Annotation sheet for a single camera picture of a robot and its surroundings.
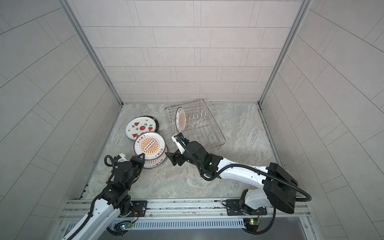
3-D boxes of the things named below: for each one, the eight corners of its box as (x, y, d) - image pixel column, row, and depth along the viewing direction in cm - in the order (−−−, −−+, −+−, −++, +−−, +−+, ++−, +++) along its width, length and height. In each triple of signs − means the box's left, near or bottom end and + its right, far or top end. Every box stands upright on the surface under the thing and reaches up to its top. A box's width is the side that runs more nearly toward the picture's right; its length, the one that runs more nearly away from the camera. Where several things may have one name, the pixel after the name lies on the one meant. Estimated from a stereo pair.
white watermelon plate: (129, 142, 96) (127, 139, 93) (124, 124, 105) (122, 122, 102) (158, 130, 102) (157, 127, 99) (152, 114, 111) (150, 111, 108)
